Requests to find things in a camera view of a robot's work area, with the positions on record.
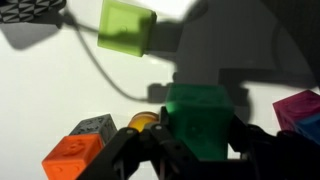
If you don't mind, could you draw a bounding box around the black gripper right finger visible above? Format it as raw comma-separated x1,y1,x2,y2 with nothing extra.
226,114,320,180

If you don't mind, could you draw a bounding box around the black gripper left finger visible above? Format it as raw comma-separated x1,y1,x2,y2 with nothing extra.
76,105,201,180

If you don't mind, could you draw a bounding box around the dark green block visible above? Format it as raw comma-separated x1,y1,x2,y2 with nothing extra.
164,83,235,161

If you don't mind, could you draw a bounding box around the small orange block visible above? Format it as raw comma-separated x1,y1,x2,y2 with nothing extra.
127,110,160,133

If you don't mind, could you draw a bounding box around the grey block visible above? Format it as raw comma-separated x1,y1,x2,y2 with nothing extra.
69,113,118,146

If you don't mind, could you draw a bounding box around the pink block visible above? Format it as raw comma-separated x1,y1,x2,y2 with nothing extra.
272,89,320,132

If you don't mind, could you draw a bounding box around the lime green block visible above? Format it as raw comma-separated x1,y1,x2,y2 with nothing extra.
97,0,158,58

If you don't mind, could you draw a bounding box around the patterned block with blue edge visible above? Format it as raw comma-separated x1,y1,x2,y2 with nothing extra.
0,0,68,24

